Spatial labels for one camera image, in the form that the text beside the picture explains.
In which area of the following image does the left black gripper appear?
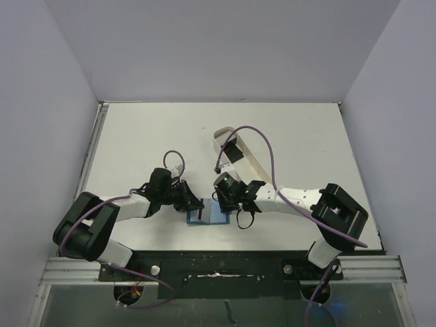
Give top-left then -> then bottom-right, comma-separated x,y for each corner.
159,179 -> 204,212

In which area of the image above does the blue leather card holder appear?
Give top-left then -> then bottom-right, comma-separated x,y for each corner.
186,198 -> 230,225

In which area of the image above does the grey magnetic stripe card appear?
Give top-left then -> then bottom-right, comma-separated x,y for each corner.
197,198 -> 212,223

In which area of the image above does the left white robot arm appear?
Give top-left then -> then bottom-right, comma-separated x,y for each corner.
52,168 -> 204,280

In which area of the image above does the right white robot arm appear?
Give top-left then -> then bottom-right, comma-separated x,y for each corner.
214,172 -> 369,279

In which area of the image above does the black card in tray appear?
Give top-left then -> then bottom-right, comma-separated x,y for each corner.
223,138 -> 244,163

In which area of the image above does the white oblong tray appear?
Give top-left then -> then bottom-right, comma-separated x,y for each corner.
213,127 -> 272,185

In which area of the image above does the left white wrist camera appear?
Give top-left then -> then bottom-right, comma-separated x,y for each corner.
169,163 -> 185,178

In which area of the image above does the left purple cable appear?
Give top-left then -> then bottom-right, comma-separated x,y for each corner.
59,149 -> 187,309

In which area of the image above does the purple cable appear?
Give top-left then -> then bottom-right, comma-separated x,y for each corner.
214,125 -> 369,327
59,149 -> 187,309

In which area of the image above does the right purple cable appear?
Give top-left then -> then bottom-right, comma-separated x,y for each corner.
214,125 -> 369,327

